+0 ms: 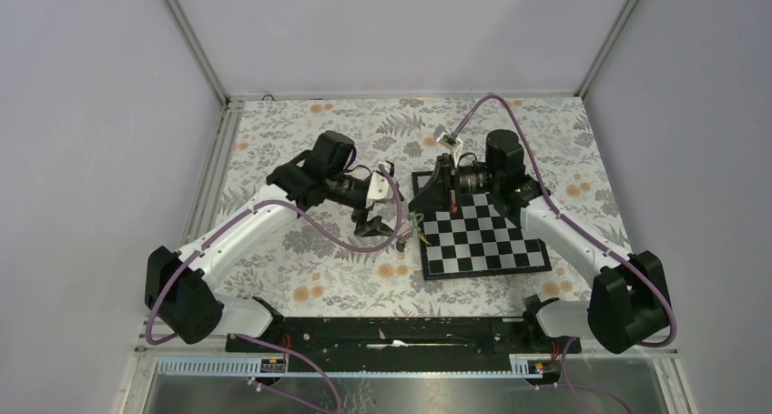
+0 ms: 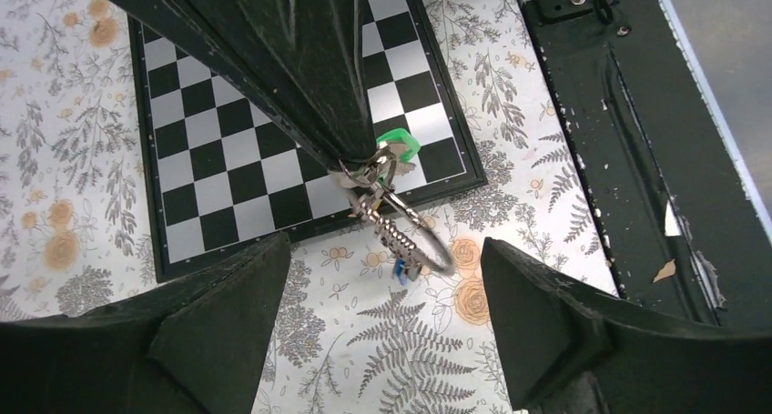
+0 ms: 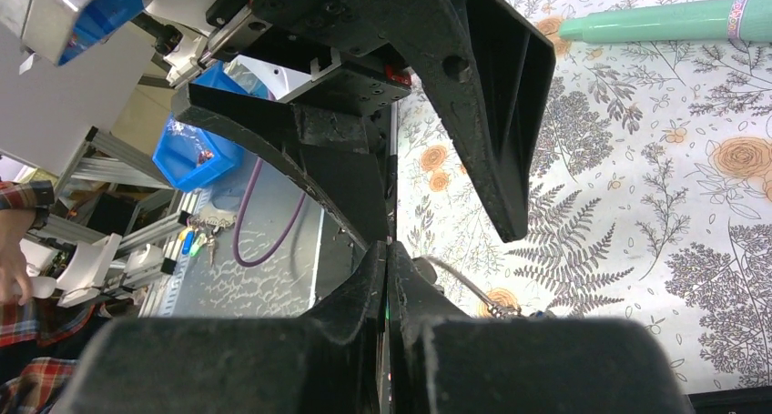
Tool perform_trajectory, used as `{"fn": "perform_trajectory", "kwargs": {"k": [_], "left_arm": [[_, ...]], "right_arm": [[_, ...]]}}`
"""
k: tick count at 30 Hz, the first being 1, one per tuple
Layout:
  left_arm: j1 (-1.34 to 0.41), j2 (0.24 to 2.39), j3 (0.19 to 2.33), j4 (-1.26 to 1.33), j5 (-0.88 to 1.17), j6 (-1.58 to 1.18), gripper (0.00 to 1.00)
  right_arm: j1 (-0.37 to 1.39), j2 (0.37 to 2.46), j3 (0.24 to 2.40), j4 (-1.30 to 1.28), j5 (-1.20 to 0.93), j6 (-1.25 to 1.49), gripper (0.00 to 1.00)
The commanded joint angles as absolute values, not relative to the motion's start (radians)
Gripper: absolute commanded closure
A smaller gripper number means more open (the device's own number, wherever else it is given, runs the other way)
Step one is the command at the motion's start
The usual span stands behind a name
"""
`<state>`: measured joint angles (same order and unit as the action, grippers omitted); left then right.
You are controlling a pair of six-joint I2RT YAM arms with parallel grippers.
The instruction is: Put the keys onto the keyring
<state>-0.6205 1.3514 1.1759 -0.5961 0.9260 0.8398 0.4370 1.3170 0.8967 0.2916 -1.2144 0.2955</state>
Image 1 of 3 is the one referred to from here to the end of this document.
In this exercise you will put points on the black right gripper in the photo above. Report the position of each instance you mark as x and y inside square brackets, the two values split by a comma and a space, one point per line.
[435, 195]

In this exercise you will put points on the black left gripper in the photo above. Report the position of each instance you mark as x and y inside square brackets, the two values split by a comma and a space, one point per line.
[370, 227]

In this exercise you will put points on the silver keyring with clips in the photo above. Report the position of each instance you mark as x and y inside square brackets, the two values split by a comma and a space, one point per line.
[406, 232]

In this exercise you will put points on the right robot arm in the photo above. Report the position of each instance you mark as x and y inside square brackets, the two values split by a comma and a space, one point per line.
[629, 301]

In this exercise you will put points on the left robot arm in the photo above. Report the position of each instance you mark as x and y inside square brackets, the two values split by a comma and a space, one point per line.
[180, 284]

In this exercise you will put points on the black white chessboard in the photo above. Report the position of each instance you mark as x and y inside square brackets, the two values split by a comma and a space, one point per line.
[475, 241]

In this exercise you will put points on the floral patterned table mat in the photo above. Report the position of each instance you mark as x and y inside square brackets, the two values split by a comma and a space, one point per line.
[303, 274]

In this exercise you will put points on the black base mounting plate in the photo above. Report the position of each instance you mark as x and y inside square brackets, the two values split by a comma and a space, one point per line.
[414, 339]

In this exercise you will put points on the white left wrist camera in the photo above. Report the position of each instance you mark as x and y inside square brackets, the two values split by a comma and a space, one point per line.
[379, 189]

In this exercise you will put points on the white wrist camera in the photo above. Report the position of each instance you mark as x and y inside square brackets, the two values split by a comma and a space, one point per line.
[454, 144]
[379, 189]

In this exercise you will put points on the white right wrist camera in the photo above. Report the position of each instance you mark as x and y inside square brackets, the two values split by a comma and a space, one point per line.
[454, 144]

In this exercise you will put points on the white slotted cable duct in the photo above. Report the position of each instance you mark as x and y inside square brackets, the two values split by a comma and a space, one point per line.
[255, 366]

